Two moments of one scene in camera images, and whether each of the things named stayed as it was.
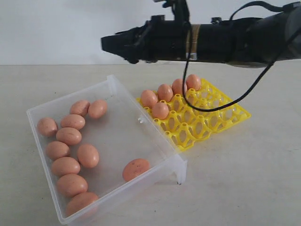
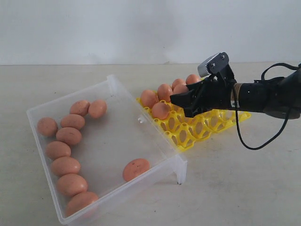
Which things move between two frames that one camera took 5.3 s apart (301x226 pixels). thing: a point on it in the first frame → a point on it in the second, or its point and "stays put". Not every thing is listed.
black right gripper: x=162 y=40 → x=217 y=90
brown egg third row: x=69 y=136 stays put
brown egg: x=88 y=155 → x=180 y=88
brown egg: x=149 y=98 stays put
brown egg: x=160 y=110 stays put
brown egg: x=55 y=149 stays put
